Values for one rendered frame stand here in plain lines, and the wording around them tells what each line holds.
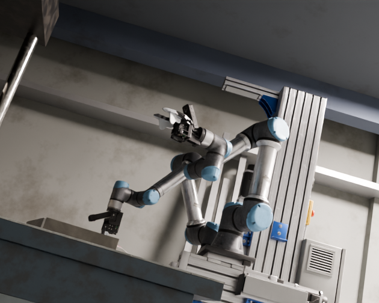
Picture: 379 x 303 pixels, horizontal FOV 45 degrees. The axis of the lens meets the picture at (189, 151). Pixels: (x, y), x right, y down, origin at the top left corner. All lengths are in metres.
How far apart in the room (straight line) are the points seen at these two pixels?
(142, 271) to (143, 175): 3.55
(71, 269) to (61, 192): 3.52
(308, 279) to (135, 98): 2.96
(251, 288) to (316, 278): 0.47
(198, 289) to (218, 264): 1.11
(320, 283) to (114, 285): 1.53
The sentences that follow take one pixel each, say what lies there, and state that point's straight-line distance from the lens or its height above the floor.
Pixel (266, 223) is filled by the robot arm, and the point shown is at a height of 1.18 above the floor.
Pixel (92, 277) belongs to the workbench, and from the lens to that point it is 0.93.
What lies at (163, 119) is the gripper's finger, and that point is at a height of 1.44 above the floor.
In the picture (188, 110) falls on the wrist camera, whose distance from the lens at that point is 1.93.
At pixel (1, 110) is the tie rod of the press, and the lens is 2.28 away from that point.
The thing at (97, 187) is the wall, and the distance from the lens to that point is 4.41.
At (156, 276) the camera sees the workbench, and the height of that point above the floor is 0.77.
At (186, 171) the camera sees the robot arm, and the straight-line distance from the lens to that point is 2.04.
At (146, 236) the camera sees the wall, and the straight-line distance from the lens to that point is 4.32.
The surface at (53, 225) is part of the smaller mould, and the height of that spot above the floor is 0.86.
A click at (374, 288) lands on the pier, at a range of 4.76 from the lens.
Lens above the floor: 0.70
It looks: 20 degrees up
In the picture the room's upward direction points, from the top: 15 degrees clockwise
